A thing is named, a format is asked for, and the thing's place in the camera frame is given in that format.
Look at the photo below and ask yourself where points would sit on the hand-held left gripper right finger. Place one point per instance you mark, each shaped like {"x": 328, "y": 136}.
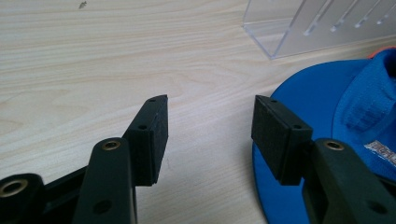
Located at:
{"x": 280, "y": 137}

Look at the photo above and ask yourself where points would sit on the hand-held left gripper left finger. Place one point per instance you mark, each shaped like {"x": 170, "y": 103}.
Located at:
{"x": 146, "y": 140}

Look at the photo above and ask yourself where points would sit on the blue cap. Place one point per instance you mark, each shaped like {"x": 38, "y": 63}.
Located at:
{"x": 314, "y": 90}

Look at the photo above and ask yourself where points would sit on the clear acrylic rack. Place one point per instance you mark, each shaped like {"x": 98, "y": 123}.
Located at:
{"x": 299, "y": 28}

